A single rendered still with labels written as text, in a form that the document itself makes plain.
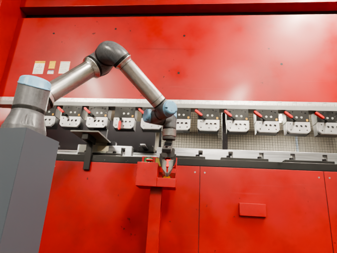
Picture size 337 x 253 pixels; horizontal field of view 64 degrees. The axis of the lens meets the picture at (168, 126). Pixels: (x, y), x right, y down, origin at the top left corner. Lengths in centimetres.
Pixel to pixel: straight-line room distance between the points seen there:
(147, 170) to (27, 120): 62
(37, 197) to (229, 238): 108
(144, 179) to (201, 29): 134
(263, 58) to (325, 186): 97
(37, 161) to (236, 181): 113
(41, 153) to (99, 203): 80
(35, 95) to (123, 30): 138
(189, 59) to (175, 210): 110
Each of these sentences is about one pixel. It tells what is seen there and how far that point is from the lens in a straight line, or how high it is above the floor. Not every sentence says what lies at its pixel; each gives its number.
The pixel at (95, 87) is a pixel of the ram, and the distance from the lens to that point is 213.
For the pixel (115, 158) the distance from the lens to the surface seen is 178.
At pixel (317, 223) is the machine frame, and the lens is 182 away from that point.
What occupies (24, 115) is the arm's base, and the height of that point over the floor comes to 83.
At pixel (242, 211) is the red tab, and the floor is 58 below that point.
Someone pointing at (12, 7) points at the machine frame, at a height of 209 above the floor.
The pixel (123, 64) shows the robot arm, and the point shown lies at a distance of 130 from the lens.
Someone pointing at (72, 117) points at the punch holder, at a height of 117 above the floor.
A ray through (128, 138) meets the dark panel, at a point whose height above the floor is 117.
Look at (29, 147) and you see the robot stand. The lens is 100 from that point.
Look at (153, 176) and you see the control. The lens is 137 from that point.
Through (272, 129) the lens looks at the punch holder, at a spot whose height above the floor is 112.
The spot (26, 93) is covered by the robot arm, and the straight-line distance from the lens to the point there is 110.
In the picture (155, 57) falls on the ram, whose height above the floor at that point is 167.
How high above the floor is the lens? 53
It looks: 18 degrees up
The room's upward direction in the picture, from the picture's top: 3 degrees clockwise
